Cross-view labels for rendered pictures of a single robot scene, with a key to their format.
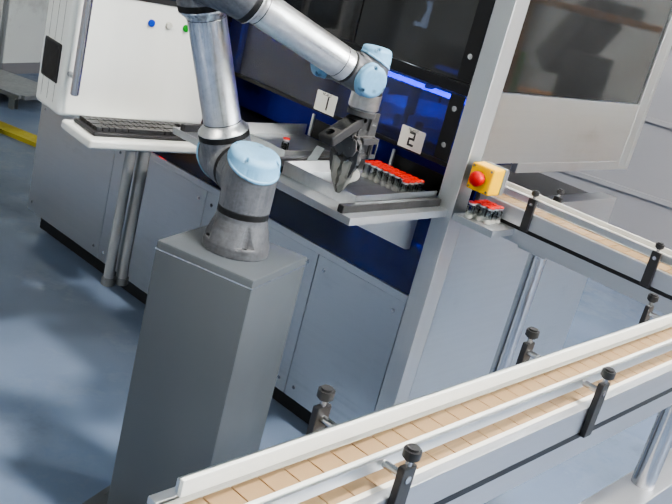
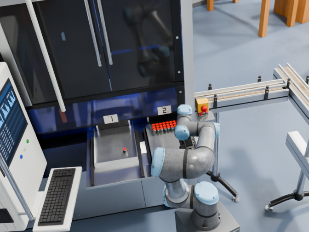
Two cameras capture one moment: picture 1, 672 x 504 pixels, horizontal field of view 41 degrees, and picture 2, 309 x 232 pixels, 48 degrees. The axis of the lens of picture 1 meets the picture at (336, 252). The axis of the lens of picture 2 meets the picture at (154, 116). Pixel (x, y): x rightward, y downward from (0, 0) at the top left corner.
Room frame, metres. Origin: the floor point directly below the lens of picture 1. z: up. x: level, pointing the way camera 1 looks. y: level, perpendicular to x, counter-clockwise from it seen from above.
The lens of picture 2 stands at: (1.26, 1.11, 2.37)
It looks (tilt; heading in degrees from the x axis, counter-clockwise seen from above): 38 degrees down; 317
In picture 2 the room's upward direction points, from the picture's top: 7 degrees counter-clockwise
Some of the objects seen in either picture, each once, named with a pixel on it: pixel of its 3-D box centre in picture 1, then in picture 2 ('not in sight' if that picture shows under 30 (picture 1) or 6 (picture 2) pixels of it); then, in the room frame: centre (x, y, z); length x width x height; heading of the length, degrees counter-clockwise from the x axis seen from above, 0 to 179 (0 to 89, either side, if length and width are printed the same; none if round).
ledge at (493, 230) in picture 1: (486, 223); (203, 115); (2.38, -0.37, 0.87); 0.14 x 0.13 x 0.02; 141
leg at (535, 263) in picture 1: (498, 372); (215, 146); (2.38, -0.53, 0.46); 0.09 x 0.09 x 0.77; 51
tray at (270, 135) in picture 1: (295, 141); (114, 142); (2.64, 0.20, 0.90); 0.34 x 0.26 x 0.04; 141
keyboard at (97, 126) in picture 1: (146, 128); (57, 194); (2.65, 0.64, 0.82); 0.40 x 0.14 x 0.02; 133
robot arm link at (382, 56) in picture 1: (371, 69); (185, 116); (2.19, 0.03, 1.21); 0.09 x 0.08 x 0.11; 122
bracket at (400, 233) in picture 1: (372, 229); not in sight; (2.31, -0.08, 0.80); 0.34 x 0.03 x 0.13; 141
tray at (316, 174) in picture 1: (361, 182); (170, 142); (2.36, -0.02, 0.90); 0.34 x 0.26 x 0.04; 142
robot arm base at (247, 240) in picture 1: (239, 227); (206, 212); (1.91, 0.22, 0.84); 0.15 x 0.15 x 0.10
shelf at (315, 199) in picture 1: (316, 170); (143, 149); (2.47, 0.11, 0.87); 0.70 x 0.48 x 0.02; 51
